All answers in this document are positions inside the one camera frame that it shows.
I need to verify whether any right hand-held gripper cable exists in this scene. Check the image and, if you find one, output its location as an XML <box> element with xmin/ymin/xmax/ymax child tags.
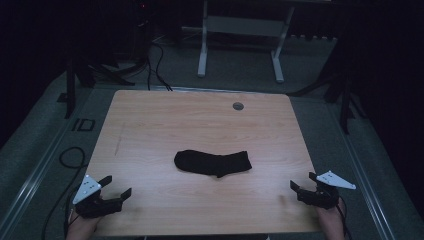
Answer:
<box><xmin>335</xmin><ymin>195</ymin><xmax>354</xmax><ymax>240</ymax></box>

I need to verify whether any black cable bundle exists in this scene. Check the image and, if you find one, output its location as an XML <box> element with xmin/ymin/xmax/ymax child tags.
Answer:
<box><xmin>145</xmin><ymin>34</ymin><xmax>174</xmax><ymax>92</ymax></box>

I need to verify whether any person's left hand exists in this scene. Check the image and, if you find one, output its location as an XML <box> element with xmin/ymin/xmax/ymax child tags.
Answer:
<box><xmin>65</xmin><ymin>210</ymin><xmax>102</xmax><ymax>240</ymax></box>

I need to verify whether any hand-held gripper cable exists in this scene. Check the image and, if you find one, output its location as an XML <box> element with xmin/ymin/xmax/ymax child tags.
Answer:
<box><xmin>335</xmin><ymin>195</ymin><xmax>354</xmax><ymax>240</ymax></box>
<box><xmin>62</xmin><ymin>194</ymin><xmax>82</xmax><ymax>238</ymax></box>

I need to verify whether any person's right hand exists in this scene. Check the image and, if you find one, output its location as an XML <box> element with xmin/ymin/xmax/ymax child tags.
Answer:
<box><xmin>315</xmin><ymin>199</ymin><xmax>347</xmax><ymax>240</ymax></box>

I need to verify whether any metal floor rail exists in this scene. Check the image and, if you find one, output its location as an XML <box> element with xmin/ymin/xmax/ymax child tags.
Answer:
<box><xmin>324</xmin><ymin>99</ymin><xmax>398</xmax><ymax>240</ymax></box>
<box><xmin>0</xmin><ymin>87</ymin><xmax>98</xmax><ymax>240</ymax></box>

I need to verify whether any black tripod stand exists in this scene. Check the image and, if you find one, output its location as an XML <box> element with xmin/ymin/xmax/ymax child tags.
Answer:
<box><xmin>287</xmin><ymin>39</ymin><xmax>367</xmax><ymax>135</ymax></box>
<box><xmin>56</xmin><ymin>49</ymin><xmax>149</xmax><ymax>120</ymax></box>

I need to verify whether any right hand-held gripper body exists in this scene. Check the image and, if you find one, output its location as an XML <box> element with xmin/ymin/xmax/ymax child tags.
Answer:
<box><xmin>295</xmin><ymin>170</ymin><xmax>357</xmax><ymax>211</ymax></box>

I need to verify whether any white metal stand frame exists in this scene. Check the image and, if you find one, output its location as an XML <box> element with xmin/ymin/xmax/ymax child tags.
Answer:
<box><xmin>196</xmin><ymin>0</ymin><xmax>296</xmax><ymax>84</ymax></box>

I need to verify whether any left hand-held gripper cable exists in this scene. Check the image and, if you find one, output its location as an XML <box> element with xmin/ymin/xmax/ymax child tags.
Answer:
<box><xmin>62</xmin><ymin>194</ymin><xmax>82</xmax><ymax>238</ymax></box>

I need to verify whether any black floor cable loop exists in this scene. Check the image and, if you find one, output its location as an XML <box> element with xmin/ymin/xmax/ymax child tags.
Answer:
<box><xmin>40</xmin><ymin>146</ymin><xmax>89</xmax><ymax>240</ymax></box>

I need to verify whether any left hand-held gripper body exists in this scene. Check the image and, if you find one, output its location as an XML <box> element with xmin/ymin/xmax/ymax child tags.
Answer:
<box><xmin>72</xmin><ymin>174</ymin><xmax>123</xmax><ymax>220</ymax></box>

